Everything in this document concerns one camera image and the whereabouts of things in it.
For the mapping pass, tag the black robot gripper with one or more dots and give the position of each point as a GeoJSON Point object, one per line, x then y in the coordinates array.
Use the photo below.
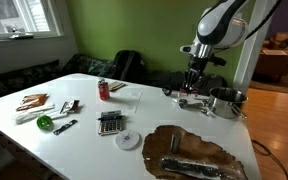
{"type": "Point", "coordinates": [196, 65]}

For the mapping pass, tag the red toy trolley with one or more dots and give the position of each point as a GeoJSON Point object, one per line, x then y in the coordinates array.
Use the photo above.
{"type": "Point", "coordinates": [189, 90]}

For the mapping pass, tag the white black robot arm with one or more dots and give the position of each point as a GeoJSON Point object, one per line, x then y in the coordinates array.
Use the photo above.
{"type": "Point", "coordinates": [222, 25]}

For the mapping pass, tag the silver metal pot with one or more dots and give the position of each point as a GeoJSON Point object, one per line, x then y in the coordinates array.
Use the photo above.
{"type": "Point", "coordinates": [226, 102]}

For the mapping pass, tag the silver metal can opener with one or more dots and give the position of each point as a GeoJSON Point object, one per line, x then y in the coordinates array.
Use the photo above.
{"type": "Point", "coordinates": [189, 104]}

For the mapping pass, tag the small black round object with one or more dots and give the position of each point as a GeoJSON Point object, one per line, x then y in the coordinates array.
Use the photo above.
{"type": "Point", "coordinates": [166, 90]}

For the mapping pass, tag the dark patterned bench cushion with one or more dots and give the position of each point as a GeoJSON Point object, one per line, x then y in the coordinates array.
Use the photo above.
{"type": "Point", "coordinates": [164, 80]}
{"type": "Point", "coordinates": [17, 80]}

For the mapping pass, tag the small metal cylinder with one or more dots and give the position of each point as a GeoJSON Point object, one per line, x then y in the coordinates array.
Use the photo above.
{"type": "Point", "coordinates": [175, 142]}

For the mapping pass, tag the brown wooden slab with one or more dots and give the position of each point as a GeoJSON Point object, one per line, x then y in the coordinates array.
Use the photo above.
{"type": "Point", "coordinates": [197, 146]}

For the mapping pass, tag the white paper sheet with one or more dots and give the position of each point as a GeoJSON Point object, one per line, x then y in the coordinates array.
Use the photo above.
{"type": "Point", "coordinates": [130, 98]}

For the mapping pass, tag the dark backpack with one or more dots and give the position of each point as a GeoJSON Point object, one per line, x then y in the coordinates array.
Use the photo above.
{"type": "Point", "coordinates": [129, 66]}

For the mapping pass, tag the brown wallet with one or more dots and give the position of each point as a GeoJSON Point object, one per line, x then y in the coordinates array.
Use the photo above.
{"type": "Point", "coordinates": [116, 85]}

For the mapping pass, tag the brown cardboard box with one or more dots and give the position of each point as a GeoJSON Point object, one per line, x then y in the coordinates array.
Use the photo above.
{"type": "Point", "coordinates": [271, 63]}

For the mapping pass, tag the white round disc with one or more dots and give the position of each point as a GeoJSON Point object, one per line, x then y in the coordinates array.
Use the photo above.
{"type": "Point", "coordinates": [127, 139]}

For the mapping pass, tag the red soda can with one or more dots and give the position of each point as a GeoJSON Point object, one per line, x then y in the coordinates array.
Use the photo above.
{"type": "Point", "coordinates": [103, 90]}

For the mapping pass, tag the grey desk calculator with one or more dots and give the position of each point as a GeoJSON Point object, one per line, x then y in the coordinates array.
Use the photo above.
{"type": "Point", "coordinates": [110, 123]}

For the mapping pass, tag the brown sofa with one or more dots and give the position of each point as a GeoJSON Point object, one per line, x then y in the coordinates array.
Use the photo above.
{"type": "Point", "coordinates": [285, 40]}

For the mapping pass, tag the silver snack wrapper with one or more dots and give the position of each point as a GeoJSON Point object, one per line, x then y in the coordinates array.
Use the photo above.
{"type": "Point", "coordinates": [69, 106]}

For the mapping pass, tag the black flat metal strip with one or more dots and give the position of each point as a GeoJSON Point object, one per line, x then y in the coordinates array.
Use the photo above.
{"type": "Point", "coordinates": [65, 127]}

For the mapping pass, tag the green round lid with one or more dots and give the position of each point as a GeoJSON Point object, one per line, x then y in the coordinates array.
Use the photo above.
{"type": "Point", "coordinates": [44, 122]}

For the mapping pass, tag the brown wooden pieces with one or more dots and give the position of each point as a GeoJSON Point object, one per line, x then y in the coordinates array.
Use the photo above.
{"type": "Point", "coordinates": [32, 101]}

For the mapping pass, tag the white long package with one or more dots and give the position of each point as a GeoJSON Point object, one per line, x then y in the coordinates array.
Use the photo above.
{"type": "Point", "coordinates": [34, 115]}

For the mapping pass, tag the small ornament on windowsill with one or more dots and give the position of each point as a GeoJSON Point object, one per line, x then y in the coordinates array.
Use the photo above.
{"type": "Point", "coordinates": [19, 34]}

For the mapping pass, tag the white framed window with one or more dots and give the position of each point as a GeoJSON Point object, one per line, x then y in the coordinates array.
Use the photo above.
{"type": "Point", "coordinates": [20, 16]}

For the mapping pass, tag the white door frame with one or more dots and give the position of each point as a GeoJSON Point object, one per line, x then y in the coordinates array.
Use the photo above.
{"type": "Point", "coordinates": [254, 63]}

